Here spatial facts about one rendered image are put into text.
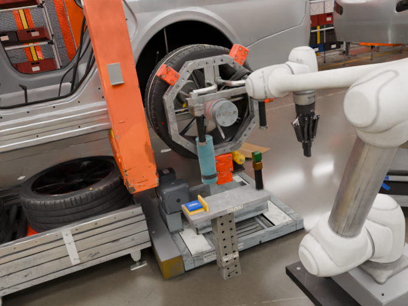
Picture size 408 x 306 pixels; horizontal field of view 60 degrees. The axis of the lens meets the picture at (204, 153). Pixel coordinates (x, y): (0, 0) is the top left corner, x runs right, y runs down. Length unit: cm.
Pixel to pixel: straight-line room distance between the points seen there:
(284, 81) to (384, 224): 58
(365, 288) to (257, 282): 73
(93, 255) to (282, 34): 187
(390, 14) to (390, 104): 337
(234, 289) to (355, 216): 102
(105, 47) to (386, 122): 126
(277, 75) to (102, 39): 83
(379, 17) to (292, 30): 168
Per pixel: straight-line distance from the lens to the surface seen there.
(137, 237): 213
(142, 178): 189
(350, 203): 109
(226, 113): 183
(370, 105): 82
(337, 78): 117
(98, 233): 208
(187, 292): 202
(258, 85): 128
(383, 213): 133
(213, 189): 229
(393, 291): 144
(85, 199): 210
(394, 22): 415
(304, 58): 138
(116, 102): 176
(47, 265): 216
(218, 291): 199
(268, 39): 260
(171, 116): 189
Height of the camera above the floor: 136
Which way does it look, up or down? 22 degrees down
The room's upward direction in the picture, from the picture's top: 8 degrees counter-clockwise
